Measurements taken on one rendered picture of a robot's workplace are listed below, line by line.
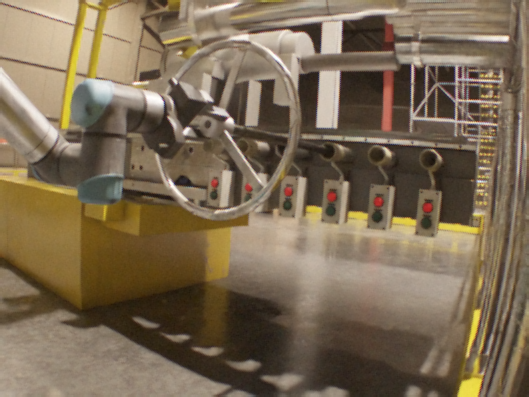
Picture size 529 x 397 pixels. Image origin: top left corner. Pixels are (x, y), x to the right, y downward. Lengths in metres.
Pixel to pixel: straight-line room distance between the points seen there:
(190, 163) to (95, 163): 1.35
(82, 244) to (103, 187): 1.44
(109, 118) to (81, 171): 0.09
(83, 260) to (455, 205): 1.69
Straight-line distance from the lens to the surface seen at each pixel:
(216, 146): 1.61
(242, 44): 0.84
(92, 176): 0.61
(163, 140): 0.67
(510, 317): 0.29
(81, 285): 2.10
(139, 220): 1.83
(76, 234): 2.07
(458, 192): 1.39
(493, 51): 1.65
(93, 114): 0.60
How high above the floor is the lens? 0.77
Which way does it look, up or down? 3 degrees down
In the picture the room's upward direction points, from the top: 5 degrees clockwise
